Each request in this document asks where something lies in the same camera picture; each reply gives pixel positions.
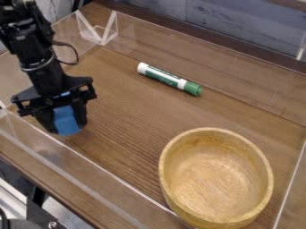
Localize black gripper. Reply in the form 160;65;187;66
10;57;96;133

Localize blue block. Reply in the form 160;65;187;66
53;106;81;136

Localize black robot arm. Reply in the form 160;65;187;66
0;0;96;136

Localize brown wooden bowl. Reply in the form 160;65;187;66
159;127;273;229

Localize green white marker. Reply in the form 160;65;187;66
137;63;201;97

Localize black cable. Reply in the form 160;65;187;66
50;40;80;66

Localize clear acrylic triangle bracket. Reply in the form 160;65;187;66
74;11;118;47

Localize clear acrylic front wall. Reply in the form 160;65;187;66
0;106;187;229

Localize black metal base plate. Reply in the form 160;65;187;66
26;199;68;229

